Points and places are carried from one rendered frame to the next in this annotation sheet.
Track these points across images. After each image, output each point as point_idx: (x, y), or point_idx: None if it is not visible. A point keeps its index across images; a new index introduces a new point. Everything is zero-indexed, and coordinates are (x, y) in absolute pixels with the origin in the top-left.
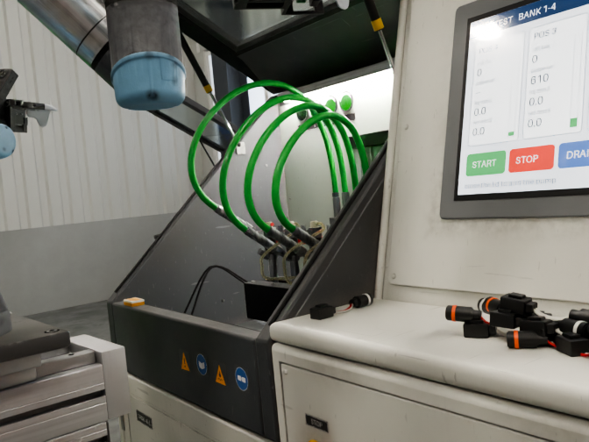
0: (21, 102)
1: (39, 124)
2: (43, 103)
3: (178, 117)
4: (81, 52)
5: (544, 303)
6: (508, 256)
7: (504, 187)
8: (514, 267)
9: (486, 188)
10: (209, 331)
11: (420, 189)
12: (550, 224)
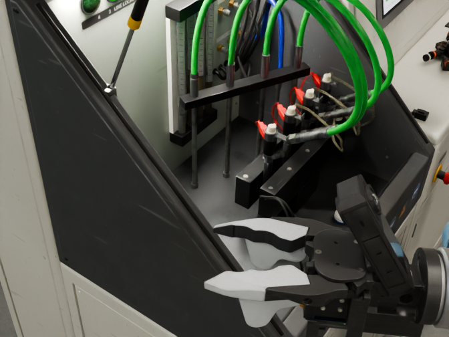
0: (338, 229)
1: (272, 265)
2: (275, 217)
3: None
4: None
5: (404, 46)
6: (397, 33)
7: (397, 0)
8: (399, 37)
9: (392, 5)
10: (404, 192)
11: (367, 22)
12: (406, 9)
